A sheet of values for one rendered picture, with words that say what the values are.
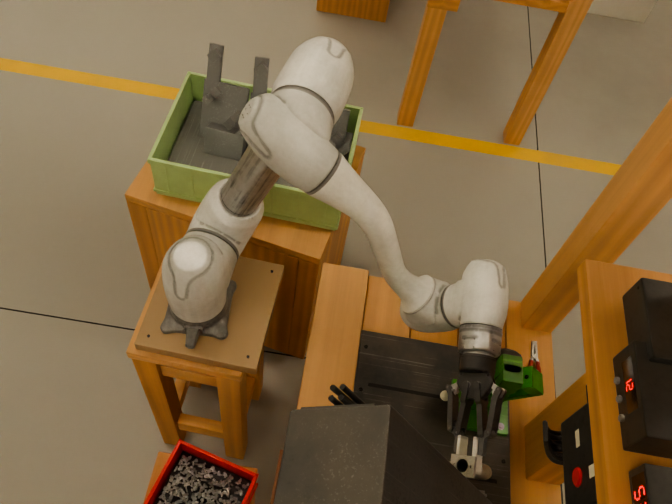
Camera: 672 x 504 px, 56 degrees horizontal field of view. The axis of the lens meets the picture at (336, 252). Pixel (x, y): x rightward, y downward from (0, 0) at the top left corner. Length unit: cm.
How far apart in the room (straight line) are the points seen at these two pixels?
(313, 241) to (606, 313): 109
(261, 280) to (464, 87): 237
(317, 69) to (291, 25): 289
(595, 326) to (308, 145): 60
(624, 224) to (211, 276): 97
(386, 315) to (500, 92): 236
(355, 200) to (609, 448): 60
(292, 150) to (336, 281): 79
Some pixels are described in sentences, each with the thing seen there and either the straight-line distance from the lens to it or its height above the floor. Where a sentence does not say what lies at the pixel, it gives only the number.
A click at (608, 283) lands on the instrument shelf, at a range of 127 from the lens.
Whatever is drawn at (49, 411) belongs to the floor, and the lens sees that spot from 275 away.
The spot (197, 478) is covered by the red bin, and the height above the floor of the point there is 87.
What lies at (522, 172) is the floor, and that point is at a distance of 357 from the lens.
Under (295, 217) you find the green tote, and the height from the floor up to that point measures 82.
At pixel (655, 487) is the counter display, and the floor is 159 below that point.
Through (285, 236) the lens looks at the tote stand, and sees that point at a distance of 206.
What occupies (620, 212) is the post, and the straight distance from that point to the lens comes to 151.
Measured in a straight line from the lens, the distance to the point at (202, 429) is 237.
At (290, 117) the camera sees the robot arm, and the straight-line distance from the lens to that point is 113.
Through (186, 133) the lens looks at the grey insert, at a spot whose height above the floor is 85.
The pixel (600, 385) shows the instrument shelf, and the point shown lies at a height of 154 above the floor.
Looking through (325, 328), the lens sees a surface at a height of 90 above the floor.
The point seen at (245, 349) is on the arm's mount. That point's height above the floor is 89.
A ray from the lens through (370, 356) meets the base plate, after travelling 176.
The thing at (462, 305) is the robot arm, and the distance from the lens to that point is 139.
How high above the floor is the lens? 249
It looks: 56 degrees down
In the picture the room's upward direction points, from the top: 11 degrees clockwise
